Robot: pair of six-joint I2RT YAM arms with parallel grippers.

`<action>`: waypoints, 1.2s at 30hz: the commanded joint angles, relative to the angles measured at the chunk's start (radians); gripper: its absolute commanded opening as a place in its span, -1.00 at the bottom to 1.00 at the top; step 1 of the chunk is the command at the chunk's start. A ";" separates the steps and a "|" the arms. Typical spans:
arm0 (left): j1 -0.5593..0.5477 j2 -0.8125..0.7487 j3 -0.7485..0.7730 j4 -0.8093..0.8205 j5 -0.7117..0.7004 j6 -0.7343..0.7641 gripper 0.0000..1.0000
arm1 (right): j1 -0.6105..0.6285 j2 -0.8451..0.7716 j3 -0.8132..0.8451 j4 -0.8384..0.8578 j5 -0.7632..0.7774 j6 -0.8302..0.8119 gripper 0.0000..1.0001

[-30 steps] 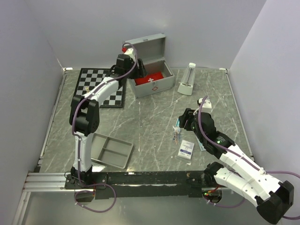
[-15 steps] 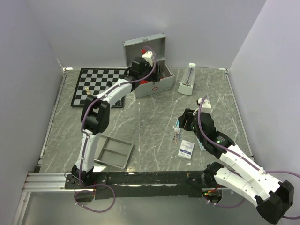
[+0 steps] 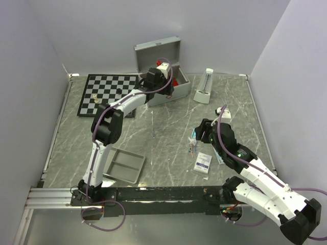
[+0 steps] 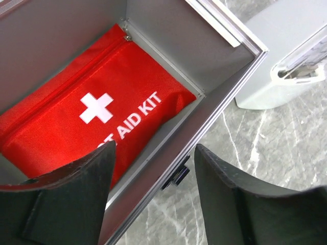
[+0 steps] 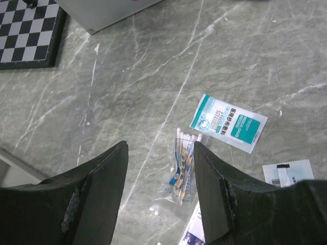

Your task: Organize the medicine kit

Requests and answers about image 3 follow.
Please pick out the white gauze pad packet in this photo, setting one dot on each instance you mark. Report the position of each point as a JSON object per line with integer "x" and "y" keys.
{"x": 202, "y": 163}

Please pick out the cream chess piece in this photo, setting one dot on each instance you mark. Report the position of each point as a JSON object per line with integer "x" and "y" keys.
{"x": 96, "y": 100}

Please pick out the grey metal first-aid case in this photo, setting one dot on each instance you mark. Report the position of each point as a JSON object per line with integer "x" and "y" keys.
{"x": 163, "y": 54}

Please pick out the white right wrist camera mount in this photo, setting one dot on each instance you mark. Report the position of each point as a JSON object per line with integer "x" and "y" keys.
{"x": 226, "y": 115}

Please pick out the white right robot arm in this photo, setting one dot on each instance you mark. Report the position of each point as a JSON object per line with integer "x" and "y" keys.
{"x": 255, "y": 185}

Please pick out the clear bag of swabs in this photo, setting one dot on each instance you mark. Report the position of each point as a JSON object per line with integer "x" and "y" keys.
{"x": 192, "y": 146}

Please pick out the blue white bandage packet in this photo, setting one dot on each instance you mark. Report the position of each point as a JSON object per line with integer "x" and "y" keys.
{"x": 219, "y": 159}

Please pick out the grey divided plastic tray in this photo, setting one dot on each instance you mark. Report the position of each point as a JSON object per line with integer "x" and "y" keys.
{"x": 123, "y": 166}

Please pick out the black and white chessboard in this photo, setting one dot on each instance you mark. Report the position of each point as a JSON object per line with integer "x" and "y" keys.
{"x": 104, "y": 86}

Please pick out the red fabric zipper pouch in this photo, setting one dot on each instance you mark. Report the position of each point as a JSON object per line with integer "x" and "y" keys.
{"x": 175, "y": 82}

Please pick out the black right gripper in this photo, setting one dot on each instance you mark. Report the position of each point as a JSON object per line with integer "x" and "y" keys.
{"x": 206, "y": 126}

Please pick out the teal alcohol wipe packet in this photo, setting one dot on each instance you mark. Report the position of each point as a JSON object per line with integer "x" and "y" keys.
{"x": 193, "y": 136}

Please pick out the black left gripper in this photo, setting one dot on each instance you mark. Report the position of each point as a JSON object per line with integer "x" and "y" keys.
{"x": 169, "y": 90}

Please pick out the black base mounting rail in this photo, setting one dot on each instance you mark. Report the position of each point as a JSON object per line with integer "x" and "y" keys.
{"x": 209, "y": 200}

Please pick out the white metronome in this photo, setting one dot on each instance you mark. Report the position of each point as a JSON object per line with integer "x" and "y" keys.
{"x": 203, "y": 91}

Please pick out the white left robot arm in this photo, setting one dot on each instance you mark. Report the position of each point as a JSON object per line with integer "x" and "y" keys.
{"x": 107, "y": 125}

